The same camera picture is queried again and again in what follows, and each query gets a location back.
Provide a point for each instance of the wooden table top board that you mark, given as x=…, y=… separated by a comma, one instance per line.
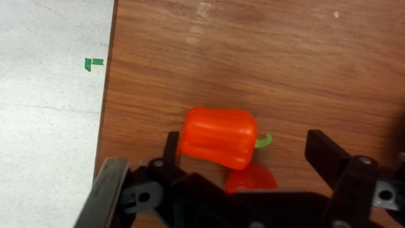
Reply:
x=295, y=65

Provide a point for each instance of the red tomato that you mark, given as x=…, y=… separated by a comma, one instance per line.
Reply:
x=255, y=176

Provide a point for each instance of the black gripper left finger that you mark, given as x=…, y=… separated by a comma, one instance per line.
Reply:
x=171, y=151

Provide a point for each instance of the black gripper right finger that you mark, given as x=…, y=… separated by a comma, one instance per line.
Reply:
x=326, y=156

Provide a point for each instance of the orange bell pepper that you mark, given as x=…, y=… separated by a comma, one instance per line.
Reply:
x=222, y=136

